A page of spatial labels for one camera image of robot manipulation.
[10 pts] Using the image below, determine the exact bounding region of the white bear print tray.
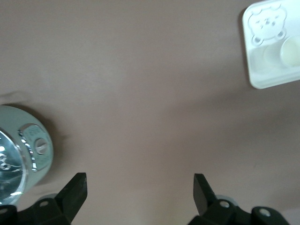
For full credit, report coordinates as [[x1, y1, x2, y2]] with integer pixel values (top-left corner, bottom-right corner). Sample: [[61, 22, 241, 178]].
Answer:
[[241, 0, 300, 90]]

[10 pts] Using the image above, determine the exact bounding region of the glass pot lid with knob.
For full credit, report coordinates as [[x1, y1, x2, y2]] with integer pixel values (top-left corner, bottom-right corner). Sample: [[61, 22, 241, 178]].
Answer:
[[0, 127, 28, 203]]

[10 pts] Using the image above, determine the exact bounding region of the grey-green electric pot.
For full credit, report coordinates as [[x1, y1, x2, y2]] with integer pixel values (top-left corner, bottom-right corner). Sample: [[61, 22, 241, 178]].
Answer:
[[0, 104, 55, 206]]

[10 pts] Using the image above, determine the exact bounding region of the brown table cover sheet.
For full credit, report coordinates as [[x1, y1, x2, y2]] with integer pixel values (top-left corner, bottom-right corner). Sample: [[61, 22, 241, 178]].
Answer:
[[0, 0, 300, 225]]

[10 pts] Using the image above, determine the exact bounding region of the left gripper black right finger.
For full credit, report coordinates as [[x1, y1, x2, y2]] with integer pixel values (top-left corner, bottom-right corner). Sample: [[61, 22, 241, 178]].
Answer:
[[188, 173, 289, 225]]

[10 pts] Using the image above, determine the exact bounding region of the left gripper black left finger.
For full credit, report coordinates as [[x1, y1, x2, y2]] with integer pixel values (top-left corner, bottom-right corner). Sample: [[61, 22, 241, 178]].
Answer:
[[0, 172, 88, 225]]

